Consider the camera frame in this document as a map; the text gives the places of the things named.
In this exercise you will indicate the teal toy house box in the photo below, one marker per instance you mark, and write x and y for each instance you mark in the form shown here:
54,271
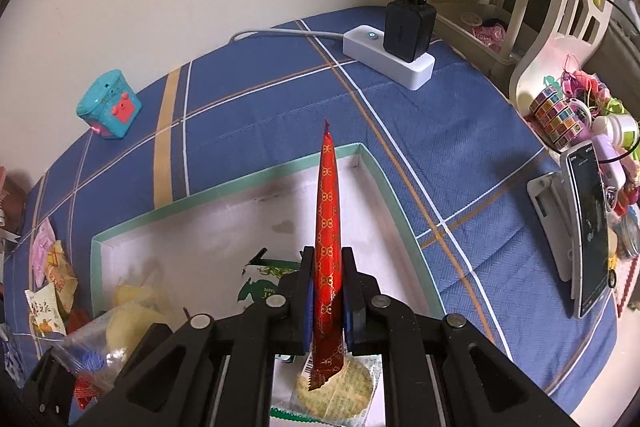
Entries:
109,106

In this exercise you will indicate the green mung bean biscuit packet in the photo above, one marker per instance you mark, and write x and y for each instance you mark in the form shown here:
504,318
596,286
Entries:
261,276

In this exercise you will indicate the blue plaid tablecloth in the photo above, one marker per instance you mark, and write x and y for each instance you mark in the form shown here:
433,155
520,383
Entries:
457,154

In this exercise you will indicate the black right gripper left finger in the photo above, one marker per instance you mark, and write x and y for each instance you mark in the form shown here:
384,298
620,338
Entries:
214,372

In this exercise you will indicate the white tray with teal rim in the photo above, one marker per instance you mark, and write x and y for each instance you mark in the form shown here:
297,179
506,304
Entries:
198,247

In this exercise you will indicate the dark red white-striped packet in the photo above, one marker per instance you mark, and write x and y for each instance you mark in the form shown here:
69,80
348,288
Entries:
78,318

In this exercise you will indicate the clear steamed cake packet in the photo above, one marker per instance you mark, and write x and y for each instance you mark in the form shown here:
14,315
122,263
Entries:
99,350

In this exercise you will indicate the long red patterned packet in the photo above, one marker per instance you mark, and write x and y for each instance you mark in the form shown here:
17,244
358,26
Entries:
327,351

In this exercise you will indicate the black power adapter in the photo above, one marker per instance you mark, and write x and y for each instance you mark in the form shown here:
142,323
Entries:
408,29

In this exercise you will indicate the white monkey mushroom biscuit packet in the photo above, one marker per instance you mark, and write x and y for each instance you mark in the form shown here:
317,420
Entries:
43,311

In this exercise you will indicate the smartphone on white stand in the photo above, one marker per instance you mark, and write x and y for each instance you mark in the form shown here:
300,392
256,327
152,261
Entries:
571,207

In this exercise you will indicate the white power strip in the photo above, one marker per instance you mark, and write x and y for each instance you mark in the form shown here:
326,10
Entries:
364,44

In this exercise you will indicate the red nice snack packet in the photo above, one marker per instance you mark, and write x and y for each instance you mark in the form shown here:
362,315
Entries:
87,390

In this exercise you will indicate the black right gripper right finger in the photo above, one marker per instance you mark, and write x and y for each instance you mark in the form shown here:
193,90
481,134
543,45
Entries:
438,372

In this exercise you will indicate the pink paper flower bouquet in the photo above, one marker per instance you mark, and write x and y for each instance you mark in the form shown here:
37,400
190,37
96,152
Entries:
13,208

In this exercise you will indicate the colourful toys pile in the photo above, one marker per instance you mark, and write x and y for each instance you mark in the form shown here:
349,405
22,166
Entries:
576,107

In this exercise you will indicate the pink snack packet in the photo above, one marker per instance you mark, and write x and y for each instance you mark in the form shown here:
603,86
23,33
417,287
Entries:
41,245

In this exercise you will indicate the orange yellow cake packet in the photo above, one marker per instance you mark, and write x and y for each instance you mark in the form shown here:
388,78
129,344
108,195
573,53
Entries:
61,274

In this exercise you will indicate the round green pastry packet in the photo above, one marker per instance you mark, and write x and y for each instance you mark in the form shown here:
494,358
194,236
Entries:
345,399

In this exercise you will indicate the blue white crumpled wrapper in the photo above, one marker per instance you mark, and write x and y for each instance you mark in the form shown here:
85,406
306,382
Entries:
12,360

